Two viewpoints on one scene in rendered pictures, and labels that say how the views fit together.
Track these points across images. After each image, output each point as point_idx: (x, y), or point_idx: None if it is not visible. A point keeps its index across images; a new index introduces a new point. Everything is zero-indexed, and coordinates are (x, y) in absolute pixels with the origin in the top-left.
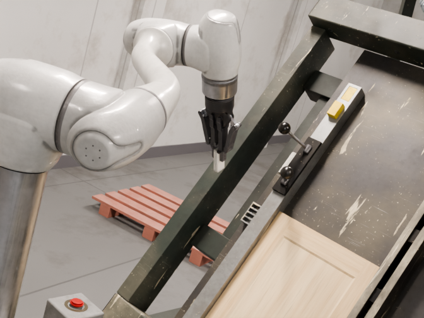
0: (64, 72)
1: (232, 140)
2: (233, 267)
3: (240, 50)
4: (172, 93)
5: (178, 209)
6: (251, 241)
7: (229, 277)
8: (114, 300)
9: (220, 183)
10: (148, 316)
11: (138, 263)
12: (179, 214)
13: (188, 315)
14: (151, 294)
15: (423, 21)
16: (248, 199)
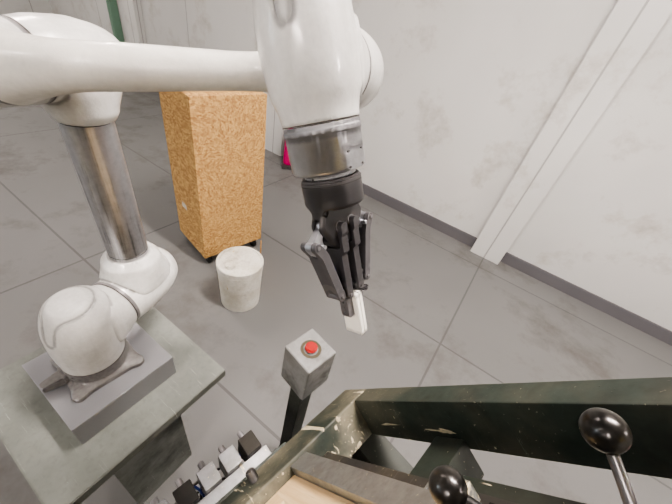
0: (17, 12)
1: (323, 277)
2: (352, 489)
3: (288, 47)
4: (13, 46)
5: (449, 387)
6: (385, 503)
7: (343, 493)
8: (359, 391)
9: (510, 418)
10: (355, 433)
11: (388, 388)
12: (441, 391)
13: (315, 461)
14: (378, 426)
15: None
16: (524, 493)
